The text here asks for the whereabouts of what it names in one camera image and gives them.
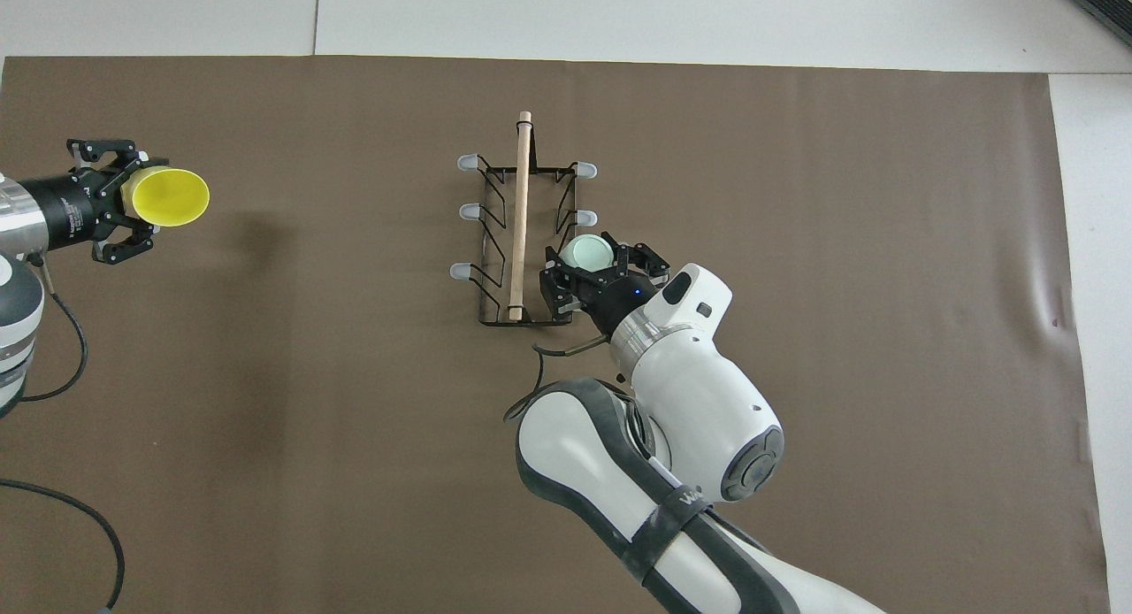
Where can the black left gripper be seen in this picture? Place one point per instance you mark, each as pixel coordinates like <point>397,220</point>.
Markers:
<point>71,207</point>

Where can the pale green plastic cup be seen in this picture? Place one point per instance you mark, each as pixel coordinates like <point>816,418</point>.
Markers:
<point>585,253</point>

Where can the brown paper table mat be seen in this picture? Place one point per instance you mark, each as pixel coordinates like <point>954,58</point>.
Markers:
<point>354,464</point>

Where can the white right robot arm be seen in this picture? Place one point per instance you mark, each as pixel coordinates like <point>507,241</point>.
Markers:
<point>699,402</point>

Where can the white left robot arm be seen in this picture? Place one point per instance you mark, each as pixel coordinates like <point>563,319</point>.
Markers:
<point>18,313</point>

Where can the yellow plastic cup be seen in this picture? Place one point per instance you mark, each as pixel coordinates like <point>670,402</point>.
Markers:
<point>172,198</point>

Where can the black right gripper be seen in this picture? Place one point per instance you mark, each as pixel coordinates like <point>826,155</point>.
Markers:
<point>615,300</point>

